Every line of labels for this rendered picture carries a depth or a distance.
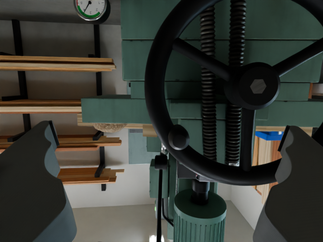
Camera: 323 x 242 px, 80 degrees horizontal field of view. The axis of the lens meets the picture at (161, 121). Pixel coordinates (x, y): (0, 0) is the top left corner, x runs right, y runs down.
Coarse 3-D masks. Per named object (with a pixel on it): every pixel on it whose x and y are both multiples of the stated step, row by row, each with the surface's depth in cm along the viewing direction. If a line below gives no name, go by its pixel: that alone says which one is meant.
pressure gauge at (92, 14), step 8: (80, 0) 36; (88, 0) 36; (96, 0) 36; (104, 0) 36; (80, 8) 36; (88, 8) 36; (96, 8) 36; (104, 8) 36; (80, 16) 36; (88, 16) 36; (96, 16) 36; (104, 16) 37
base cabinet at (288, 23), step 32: (128, 0) 41; (160, 0) 41; (224, 0) 41; (256, 0) 40; (288, 0) 40; (128, 32) 43; (192, 32) 42; (224, 32) 42; (256, 32) 41; (288, 32) 41; (320, 32) 41
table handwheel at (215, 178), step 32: (192, 0) 24; (320, 0) 23; (160, 32) 25; (160, 64) 25; (224, 64) 26; (256, 64) 24; (288, 64) 25; (160, 96) 26; (256, 96) 24; (160, 128) 27; (320, 128) 27; (192, 160) 27
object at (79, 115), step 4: (80, 116) 62; (80, 120) 63; (80, 124) 63; (84, 124) 63; (88, 124) 63; (92, 124) 63; (128, 124) 62; (132, 124) 62; (136, 124) 62; (140, 124) 62; (256, 128) 61; (260, 128) 60; (264, 128) 60
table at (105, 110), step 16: (96, 96) 53; (112, 96) 54; (128, 96) 55; (96, 112) 46; (112, 112) 46; (128, 112) 46; (144, 112) 46; (176, 112) 36; (192, 112) 36; (224, 112) 35; (256, 112) 35; (272, 112) 44; (288, 112) 44; (304, 112) 44; (320, 112) 44
